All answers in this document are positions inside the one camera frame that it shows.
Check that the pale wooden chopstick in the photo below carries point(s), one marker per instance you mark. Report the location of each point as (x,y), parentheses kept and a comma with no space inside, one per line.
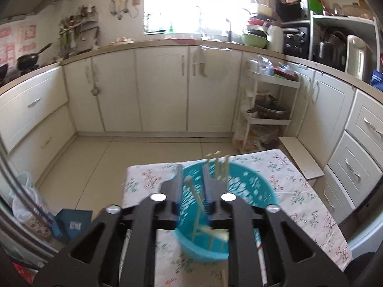
(194,192)

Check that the green packet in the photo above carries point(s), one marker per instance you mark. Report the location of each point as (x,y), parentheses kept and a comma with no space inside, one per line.
(315,4)

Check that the pile of wooden chopsticks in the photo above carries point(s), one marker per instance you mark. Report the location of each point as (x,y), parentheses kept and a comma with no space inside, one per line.
(216,167)

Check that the dark cooking pot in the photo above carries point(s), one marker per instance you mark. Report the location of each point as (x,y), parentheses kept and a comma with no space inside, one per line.
(326,52)

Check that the beige kitchen countertop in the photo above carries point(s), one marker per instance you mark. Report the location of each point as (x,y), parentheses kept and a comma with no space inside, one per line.
(149,43)

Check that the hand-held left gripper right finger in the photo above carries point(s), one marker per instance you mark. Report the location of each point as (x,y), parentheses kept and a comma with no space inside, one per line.
(207,191)

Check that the teal perforated plastic basket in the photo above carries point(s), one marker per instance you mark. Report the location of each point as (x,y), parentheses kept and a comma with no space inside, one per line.
(254,191)

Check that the green bottle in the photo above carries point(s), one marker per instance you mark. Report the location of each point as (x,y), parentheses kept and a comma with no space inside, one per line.
(171,28)

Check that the cream cabinet with drawers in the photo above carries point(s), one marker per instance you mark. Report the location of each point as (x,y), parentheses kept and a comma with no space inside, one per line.
(329,107)

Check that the white shelf unit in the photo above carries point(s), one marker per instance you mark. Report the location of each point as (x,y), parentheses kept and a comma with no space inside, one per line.
(344,19)

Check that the white electric kettle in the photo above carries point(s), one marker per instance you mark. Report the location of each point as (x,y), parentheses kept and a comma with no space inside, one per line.
(357,56)

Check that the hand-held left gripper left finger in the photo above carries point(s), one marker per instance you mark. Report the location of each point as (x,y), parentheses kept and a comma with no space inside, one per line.
(179,185)

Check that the black wok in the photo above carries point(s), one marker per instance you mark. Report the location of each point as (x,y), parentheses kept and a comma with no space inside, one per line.
(3,71)

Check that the plastic bag of food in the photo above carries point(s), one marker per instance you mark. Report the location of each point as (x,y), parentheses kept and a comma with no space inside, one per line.
(254,140)

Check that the red patterned wall sticker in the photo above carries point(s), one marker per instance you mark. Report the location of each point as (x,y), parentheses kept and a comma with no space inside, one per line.
(27,33)

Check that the chrome tube frame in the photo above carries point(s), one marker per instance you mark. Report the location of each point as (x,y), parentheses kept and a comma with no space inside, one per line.
(12,170)

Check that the black microwave oven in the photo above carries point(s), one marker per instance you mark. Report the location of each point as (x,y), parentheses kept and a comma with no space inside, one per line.
(287,10)

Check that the cream base cabinets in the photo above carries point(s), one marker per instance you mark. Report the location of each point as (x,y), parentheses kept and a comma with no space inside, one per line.
(161,89)

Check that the clear plastic bag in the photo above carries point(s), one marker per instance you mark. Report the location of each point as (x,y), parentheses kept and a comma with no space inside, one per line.
(27,203)

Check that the black faucet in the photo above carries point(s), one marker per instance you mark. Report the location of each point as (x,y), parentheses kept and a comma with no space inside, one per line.
(229,33)

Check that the floral tablecloth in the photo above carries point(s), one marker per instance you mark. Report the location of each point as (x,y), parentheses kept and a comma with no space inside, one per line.
(299,209)

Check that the metal pot with lid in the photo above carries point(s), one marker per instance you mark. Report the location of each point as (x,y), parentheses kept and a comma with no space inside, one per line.
(269,112)

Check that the white storage rack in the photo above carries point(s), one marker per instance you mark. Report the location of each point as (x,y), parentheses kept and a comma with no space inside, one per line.
(269,123)

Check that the white thermos jug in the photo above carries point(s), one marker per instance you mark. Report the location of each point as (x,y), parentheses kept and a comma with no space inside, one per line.
(275,40)

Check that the dark blue cardboard box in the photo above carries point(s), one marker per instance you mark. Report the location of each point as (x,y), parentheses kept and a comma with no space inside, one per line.
(74,221)

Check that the green bowl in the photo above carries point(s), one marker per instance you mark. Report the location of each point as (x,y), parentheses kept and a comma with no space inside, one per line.
(254,41)

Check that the black countertop appliance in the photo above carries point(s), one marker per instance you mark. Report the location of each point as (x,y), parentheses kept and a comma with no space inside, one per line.
(294,46)

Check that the bright kitchen window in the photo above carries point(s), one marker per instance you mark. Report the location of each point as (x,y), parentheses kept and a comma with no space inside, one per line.
(194,3)

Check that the wall spice rack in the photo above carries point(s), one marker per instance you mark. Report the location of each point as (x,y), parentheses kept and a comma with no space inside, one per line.
(79,25)

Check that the pale wooden board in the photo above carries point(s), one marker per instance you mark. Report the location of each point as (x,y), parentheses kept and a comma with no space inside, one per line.
(302,158)

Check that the stack of pots and bowls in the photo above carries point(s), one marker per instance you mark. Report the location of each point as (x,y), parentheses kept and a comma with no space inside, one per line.
(257,25)

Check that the cream drawer cabinet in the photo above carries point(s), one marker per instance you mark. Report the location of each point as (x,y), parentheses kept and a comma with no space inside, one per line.
(33,101)

